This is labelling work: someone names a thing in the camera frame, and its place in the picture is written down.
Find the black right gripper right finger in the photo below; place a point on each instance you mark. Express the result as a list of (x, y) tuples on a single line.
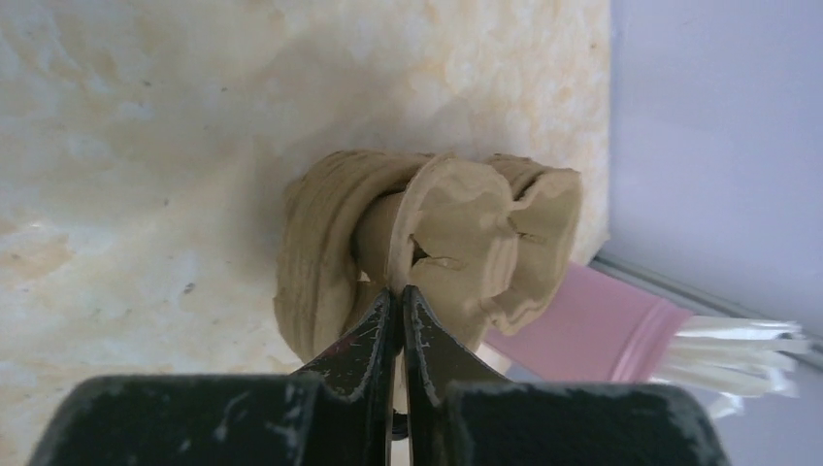
[(461, 412)]

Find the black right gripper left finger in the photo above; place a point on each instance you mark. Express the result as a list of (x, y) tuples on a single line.
[(335, 410)]

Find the pink straw holder cup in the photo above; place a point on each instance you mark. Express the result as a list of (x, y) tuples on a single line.
[(597, 329)]

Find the brown pulp cup carrier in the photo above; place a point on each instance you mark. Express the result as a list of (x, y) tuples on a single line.
[(323, 291)]

